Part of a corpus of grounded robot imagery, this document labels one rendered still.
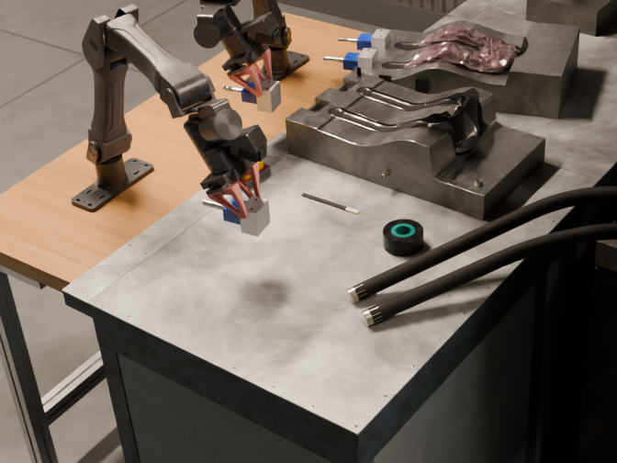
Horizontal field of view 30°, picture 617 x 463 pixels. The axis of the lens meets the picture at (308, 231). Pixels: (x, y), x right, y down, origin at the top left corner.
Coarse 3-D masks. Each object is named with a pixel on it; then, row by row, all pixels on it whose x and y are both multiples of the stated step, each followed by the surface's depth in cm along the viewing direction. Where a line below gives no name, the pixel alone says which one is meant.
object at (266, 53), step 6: (258, 48) 248; (264, 48) 250; (252, 54) 246; (258, 54) 248; (264, 54) 251; (270, 54) 252; (252, 60) 246; (258, 60) 252; (264, 60) 251; (270, 60) 252; (270, 66) 252; (258, 72) 254; (270, 72) 252; (264, 78) 254; (270, 78) 253
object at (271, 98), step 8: (264, 80) 253; (272, 80) 253; (224, 88) 256; (232, 88) 256; (240, 88) 255; (264, 88) 250; (272, 88) 250; (280, 88) 254; (248, 96) 253; (256, 96) 251; (264, 96) 250; (272, 96) 250; (280, 96) 254; (264, 104) 252; (272, 104) 251; (272, 112) 252
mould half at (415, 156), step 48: (336, 96) 259; (432, 96) 256; (480, 96) 246; (288, 144) 256; (336, 144) 247; (384, 144) 238; (432, 144) 232; (480, 144) 244; (528, 144) 243; (432, 192) 236; (480, 192) 229
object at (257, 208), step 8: (208, 200) 220; (232, 200) 218; (248, 200) 216; (256, 200) 216; (264, 200) 215; (216, 208) 219; (224, 208) 216; (248, 208) 214; (256, 208) 214; (264, 208) 215; (224, 216) 217; (232, 216) 216; (248, 216) 214; (256, 216) 213; (264, 216) 216; (240, 224) 216; (248, 224) 215; (256, 224) 214; (264, 224) 217; (248, 232) 216; (256, 232) 215
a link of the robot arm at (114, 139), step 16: (112, 64) 226; (128, 64) 227; (96, 80) 229; (112, 80) 227; (96, 96) 233; (112, 96) 230; (96, 112) 236; (112, 112) 234; (96, 128) 238; (112, 128) 237; (112, 144) 240; (128, 144) 243
